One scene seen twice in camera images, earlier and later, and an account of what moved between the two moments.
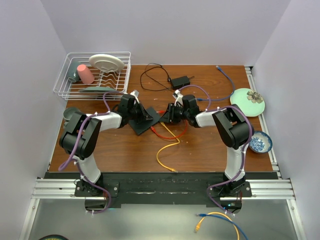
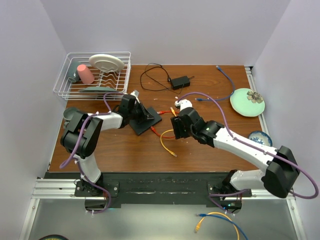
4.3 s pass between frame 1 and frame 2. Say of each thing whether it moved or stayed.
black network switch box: stayed
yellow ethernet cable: moved
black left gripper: stayed
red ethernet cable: stayed
